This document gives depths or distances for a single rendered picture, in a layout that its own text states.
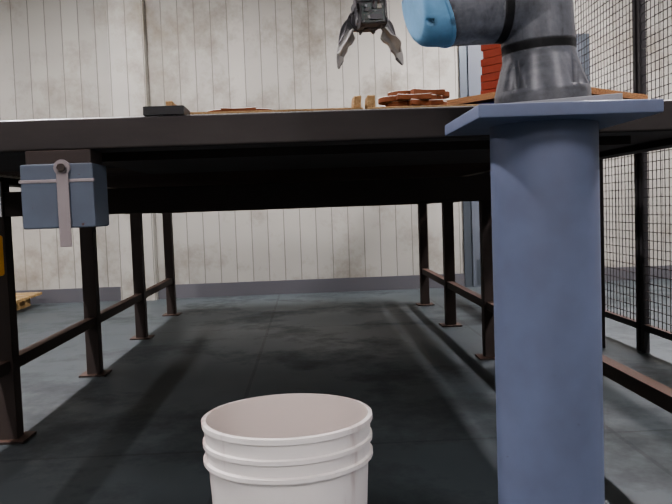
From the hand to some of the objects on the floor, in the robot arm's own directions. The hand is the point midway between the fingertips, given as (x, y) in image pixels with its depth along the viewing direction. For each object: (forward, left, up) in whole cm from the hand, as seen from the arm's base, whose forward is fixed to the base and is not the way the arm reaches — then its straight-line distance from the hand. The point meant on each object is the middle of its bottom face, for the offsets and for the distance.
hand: (370, 68), depth 175 cm
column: (-52, -25, -105) cm, 120 cm away
